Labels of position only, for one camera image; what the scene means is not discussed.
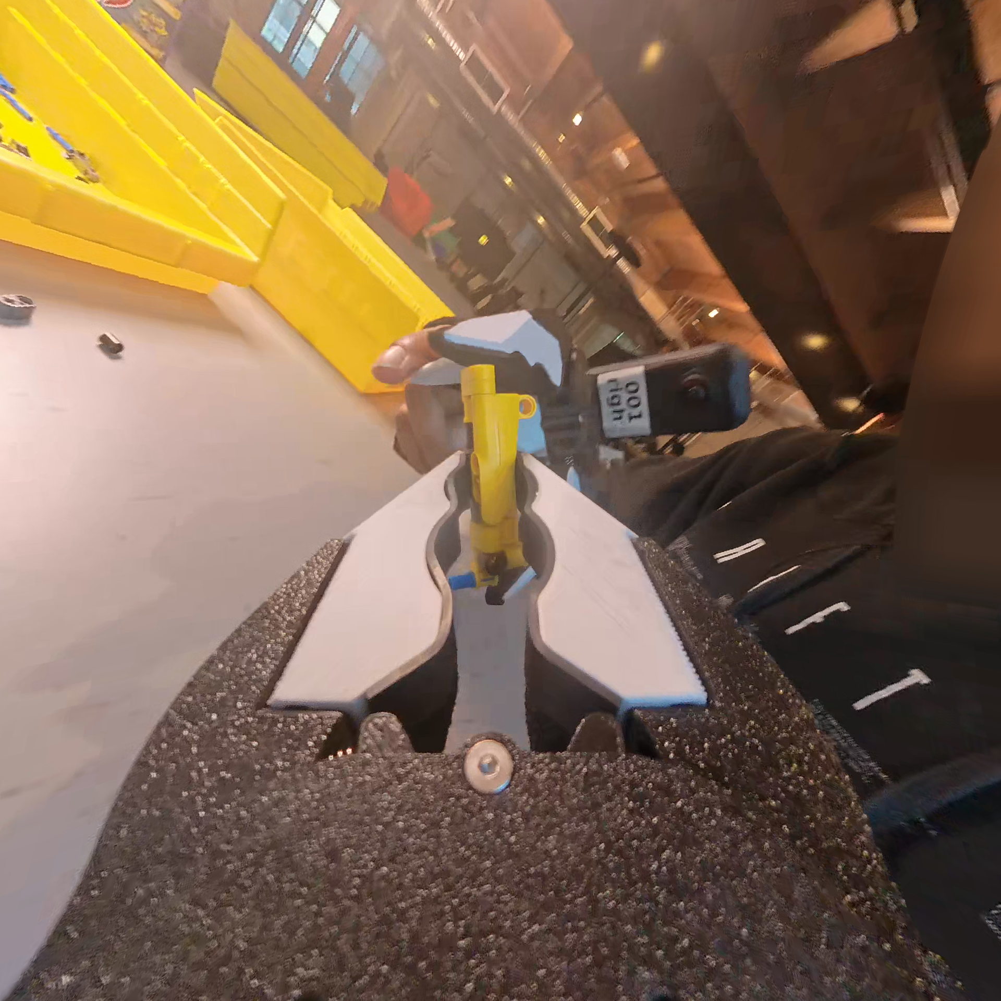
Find yellow toy actuator assembly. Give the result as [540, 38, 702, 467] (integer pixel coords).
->
[448, 363, 541, 607]

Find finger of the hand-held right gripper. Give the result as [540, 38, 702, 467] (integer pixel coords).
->
[516, 414, 581, 492]
[440, 310, 566, 390]

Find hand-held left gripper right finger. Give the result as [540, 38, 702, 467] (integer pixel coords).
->
[520, 452, 709, 709]

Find far yellow bin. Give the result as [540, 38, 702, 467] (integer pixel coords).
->
[213, 19, 388, 208]

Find person's right hand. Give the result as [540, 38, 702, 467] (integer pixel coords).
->
[373, 328, 470, 475]

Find empty yellow storage bin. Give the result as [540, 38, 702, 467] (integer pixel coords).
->
[196, 90, 456, 394]

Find yellow bin with parts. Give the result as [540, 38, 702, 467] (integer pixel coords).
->
[0, 0, 286, 294]

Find building window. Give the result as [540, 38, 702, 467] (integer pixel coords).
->
[260, 0, 384, 111]

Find orange red bag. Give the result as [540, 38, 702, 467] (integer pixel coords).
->
[383, 166, 433, 236]

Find grey desk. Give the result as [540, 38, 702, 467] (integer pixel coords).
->
[0, 238, 533, 986]

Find toy kit cardboard box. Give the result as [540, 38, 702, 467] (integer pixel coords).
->
[102, 0, 185, 59]

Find person's black hoodie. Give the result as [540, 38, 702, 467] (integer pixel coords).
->
[606, 426, 1001, 963]

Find blue black bricks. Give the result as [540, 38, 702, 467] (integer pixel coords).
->
[0, 70, 103, 185]

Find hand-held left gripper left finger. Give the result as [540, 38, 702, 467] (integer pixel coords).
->
[268, 452, 468, 709]

